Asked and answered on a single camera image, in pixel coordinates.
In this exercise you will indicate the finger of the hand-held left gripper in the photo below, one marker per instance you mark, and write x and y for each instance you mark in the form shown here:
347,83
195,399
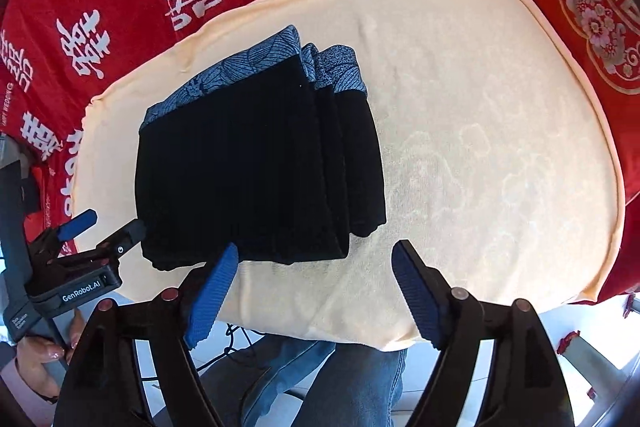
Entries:
77,224
125,237

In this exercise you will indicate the person's left hand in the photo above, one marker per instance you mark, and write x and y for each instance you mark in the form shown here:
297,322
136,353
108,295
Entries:
42,352

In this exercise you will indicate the cream blanket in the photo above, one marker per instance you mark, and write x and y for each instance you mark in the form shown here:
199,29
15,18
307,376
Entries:
475,132

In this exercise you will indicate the person's legs in blue jeans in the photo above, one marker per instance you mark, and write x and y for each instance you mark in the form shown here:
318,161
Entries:
345,382

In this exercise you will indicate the person's left forearm pink sleeve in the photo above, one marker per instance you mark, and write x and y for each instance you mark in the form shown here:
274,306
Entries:
25,382

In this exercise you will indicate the red printed blanket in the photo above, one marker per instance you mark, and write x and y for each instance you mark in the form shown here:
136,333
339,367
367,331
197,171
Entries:
125,7

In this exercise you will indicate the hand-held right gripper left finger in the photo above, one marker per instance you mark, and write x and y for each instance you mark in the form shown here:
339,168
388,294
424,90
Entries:
212,297

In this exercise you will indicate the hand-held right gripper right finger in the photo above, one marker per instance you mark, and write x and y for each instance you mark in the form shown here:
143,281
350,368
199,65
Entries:
417,292

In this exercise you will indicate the black pants with blue band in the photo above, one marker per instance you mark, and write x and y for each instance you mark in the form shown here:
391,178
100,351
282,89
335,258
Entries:
240,167

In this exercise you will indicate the grey bar with red tie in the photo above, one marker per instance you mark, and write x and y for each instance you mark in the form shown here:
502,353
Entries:
595,354

